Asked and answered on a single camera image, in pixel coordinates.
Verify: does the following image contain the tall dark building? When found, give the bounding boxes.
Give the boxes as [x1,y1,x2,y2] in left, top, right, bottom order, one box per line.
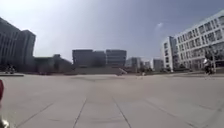
[0,17,37,74]

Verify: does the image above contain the group of pale buildings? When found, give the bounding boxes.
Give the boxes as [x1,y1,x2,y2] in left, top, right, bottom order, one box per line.
[125,56,165,72]

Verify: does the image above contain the person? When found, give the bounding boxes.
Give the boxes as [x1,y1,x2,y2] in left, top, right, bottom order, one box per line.
[202,57,216,76]

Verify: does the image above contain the red object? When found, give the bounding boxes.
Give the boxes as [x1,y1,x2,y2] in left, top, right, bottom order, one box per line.
[0,79,5,101]

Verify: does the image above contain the group of people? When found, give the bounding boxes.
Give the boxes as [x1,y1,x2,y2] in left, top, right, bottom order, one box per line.
[3,64,16,75]

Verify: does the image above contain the grey block building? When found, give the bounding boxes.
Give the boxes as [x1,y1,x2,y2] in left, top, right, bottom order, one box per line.
[71,49,128,76]

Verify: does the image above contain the dark raised kerb strip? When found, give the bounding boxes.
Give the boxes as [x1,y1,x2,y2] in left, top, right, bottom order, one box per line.
[0,72,25,78]

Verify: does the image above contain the white building with many windows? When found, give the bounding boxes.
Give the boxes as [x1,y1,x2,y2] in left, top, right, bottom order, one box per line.
[162,9,224,72]

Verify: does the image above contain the low dark building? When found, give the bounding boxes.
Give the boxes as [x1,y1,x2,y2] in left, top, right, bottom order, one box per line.
[33,53,74,75]

